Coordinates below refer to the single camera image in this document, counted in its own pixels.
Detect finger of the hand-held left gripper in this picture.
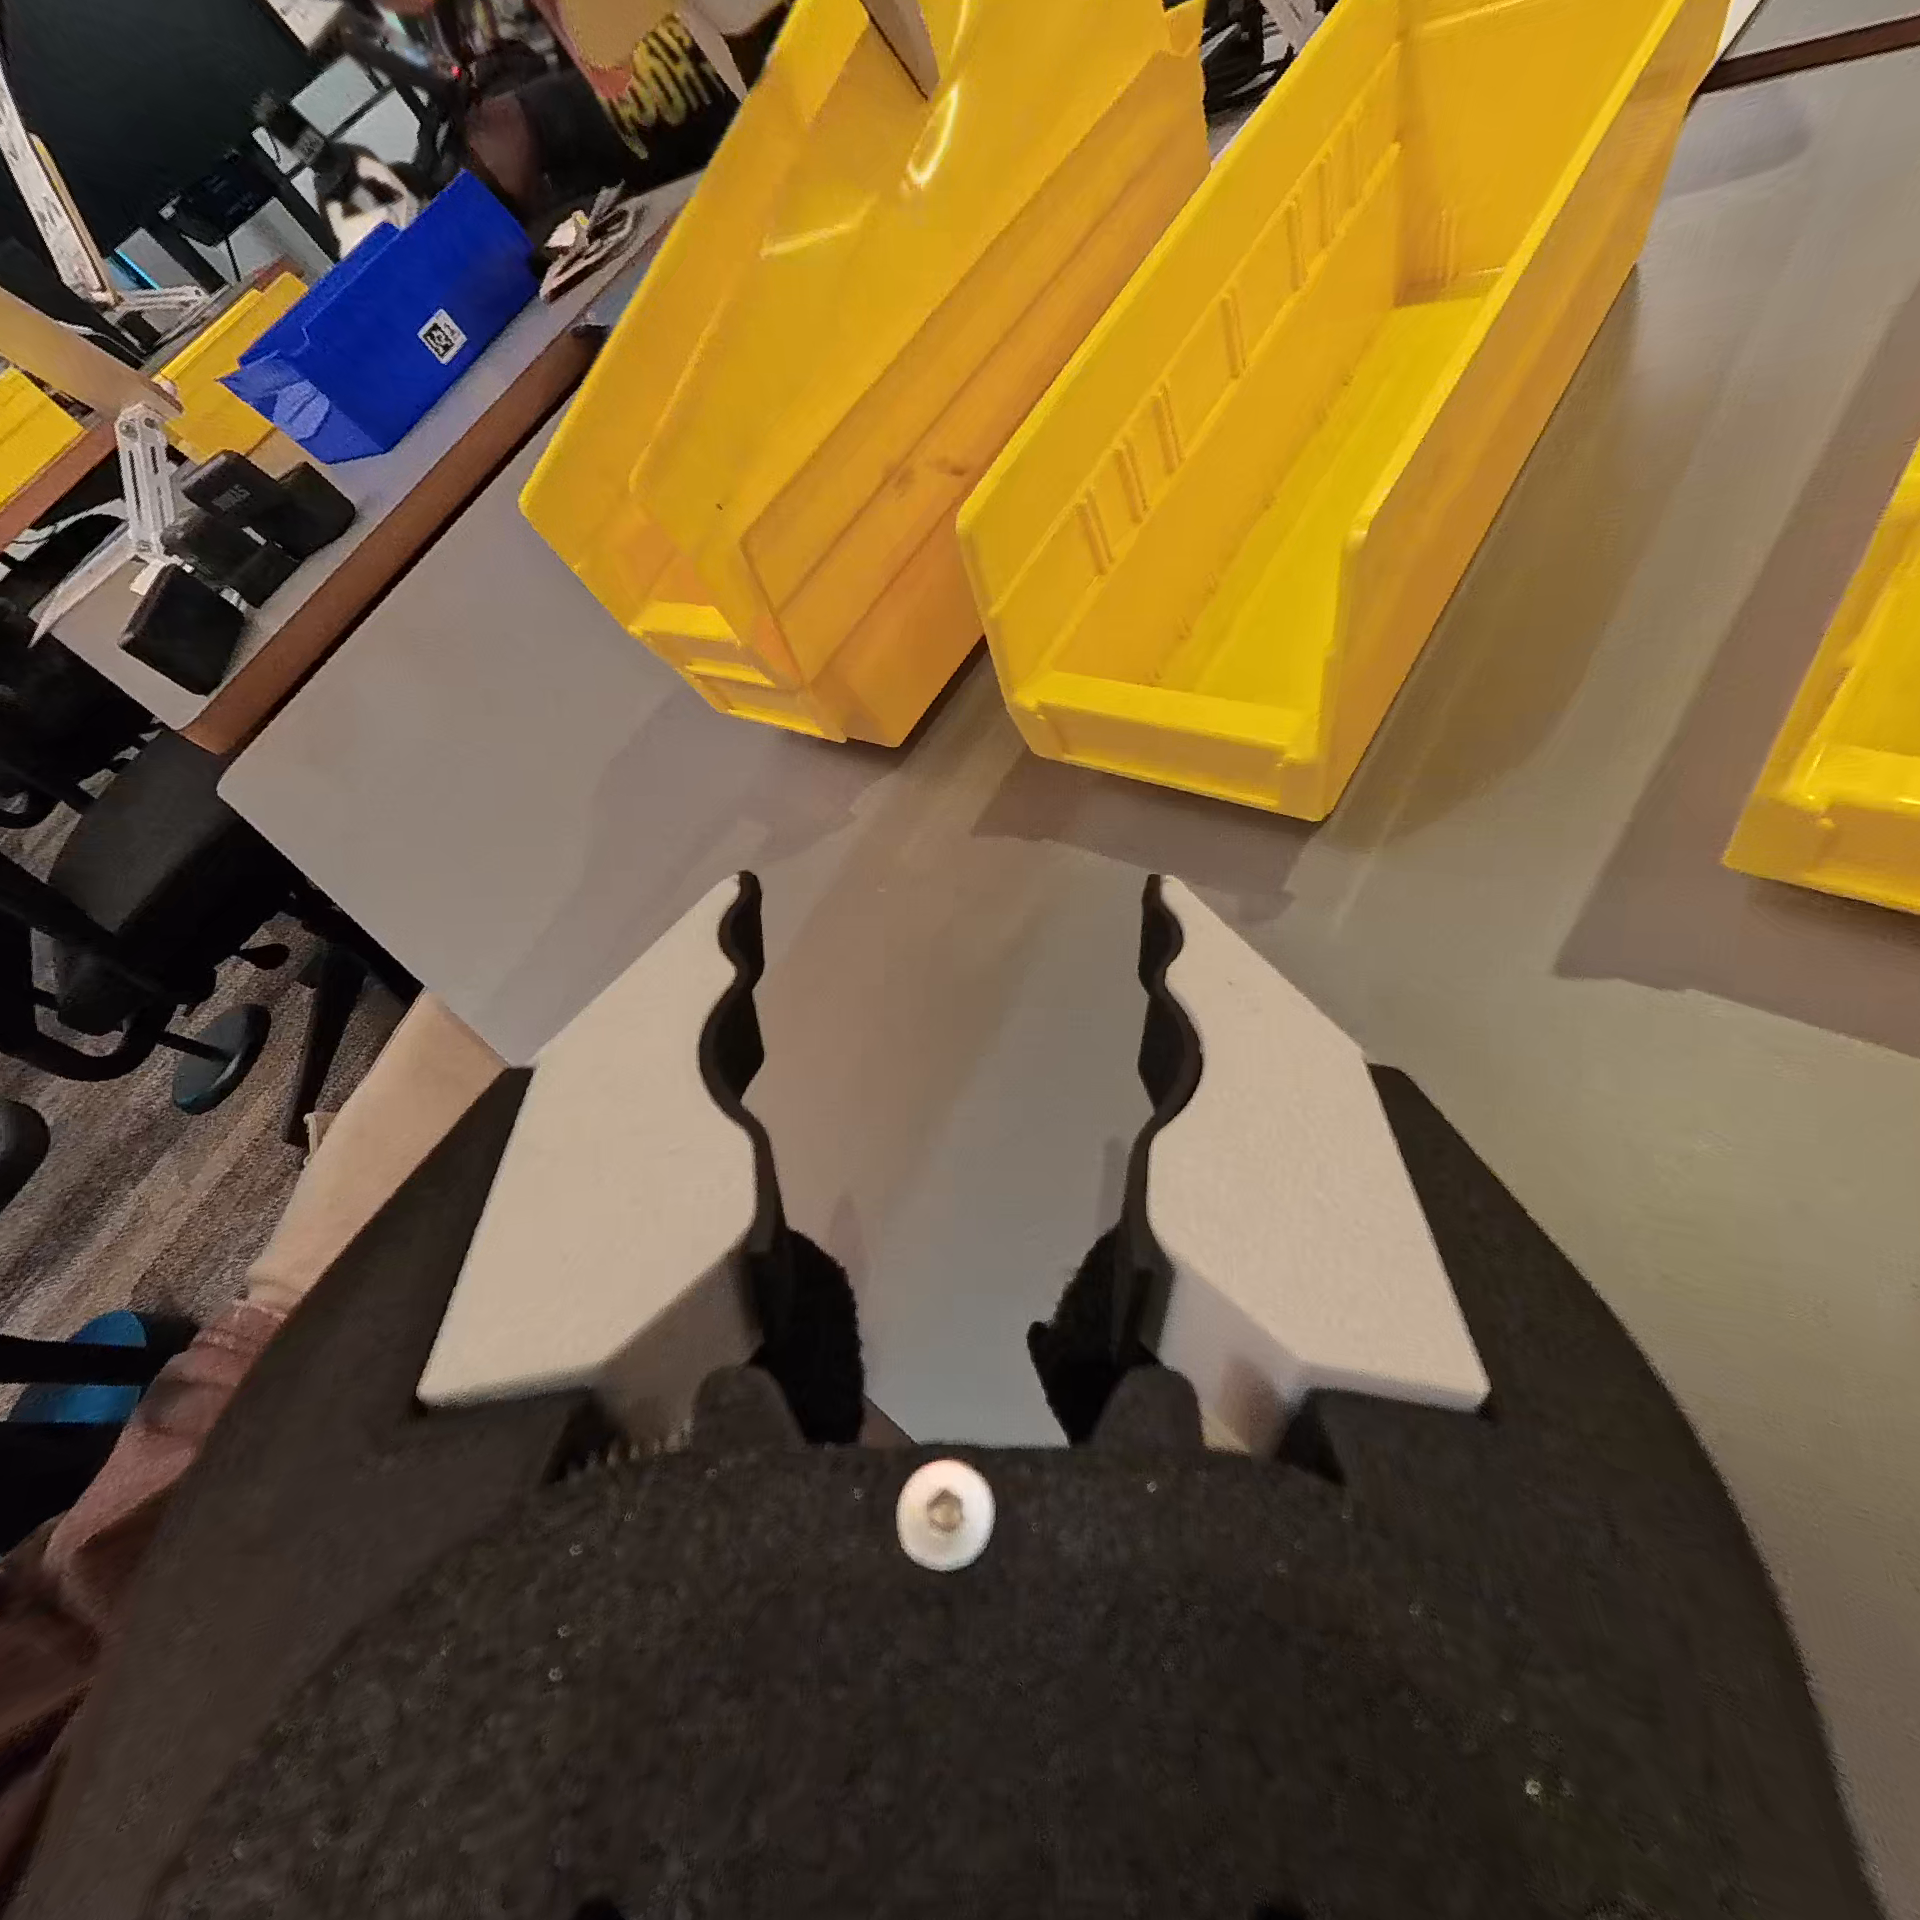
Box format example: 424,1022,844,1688
863,0,945,106

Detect crumpled paper wrapper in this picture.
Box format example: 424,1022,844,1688
539,188,640,303

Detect bright blue object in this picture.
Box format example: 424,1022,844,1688
0,1313,198,1426

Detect white folding stand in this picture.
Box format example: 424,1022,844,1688
116,403,194,599

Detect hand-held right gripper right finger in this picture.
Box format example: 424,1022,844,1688
1030,873,1492,1457

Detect grey desk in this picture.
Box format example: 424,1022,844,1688
218,0,1920,1920

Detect round blue floor base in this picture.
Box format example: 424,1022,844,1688
171,1001,272,1113

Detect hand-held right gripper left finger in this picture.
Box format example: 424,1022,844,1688
417,873,866,1454

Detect blue plastic bin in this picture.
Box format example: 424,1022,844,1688
222,168,539,465

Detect wooden board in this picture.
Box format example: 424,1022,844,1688
0,287,184,414

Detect black rectangular device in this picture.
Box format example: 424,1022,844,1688
188,457,358,566
120,577,242,692
162,516,302,607

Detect person's brown sweater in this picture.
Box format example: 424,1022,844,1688
0,1305,288,1788

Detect person's beige trousers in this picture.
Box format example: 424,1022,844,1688
248,990,512,1314

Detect black monitor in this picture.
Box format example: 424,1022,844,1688
0,0,324,256

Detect black office chair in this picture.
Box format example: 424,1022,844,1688
0,599,424,1121

